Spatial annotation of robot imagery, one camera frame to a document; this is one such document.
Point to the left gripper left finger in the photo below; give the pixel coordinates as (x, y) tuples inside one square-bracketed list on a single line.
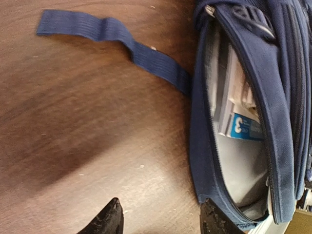
[(110, 220)]

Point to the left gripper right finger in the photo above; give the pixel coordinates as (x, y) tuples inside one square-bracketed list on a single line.
[(214, 221)]

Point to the navy blue student backpack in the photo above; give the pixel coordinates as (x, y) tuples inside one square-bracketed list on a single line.
[(250, 181)]

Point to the white booklet with barcode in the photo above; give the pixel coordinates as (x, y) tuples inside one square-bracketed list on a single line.
[(227, 106)]

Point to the dog picture book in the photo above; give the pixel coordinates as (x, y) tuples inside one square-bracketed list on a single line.
[(242, 127)]

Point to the yellow picture-grid book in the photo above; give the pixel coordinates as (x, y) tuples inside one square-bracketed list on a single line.
[(241, 92)]

